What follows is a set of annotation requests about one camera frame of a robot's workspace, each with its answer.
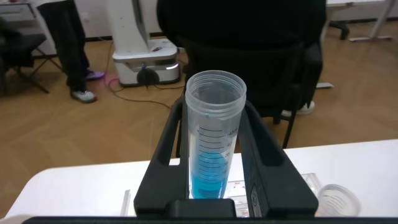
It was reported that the blue liquid test tube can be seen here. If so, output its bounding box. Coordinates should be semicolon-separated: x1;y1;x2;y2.
185;70;248;200

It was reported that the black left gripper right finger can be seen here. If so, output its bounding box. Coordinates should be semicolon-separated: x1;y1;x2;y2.
239;99;320;218

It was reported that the black display stand base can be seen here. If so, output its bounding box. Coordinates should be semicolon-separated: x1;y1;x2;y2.
328;20;351;40

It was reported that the red floor cable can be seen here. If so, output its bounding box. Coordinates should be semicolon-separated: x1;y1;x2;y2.
105;40;187;110

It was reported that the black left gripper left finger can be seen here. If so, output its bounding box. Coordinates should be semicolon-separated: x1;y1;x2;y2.
133;96;190;218

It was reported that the standing person white shirt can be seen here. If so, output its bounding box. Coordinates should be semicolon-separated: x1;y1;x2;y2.
37;0;106;103

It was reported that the seated person black sweater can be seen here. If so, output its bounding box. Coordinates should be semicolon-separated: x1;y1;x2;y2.
157;0;327;118

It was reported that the red liquid test tube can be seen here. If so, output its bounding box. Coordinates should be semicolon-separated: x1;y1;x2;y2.
315;183;361;218

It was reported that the clear acrylic tube rack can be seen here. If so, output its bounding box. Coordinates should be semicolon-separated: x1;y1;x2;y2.
119;172;323;218

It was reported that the white drawer cabinet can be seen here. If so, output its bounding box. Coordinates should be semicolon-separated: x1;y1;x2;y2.
0;0;58;57

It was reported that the black folding chair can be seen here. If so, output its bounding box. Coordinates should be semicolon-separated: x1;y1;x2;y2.
0;17;63;97

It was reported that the white height-adjustable desk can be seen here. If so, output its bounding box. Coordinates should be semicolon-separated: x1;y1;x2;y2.
348;0;397;43
317;0;355;90

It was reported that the tall white robot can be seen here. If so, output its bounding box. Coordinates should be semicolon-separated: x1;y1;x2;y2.
104;0;181;88

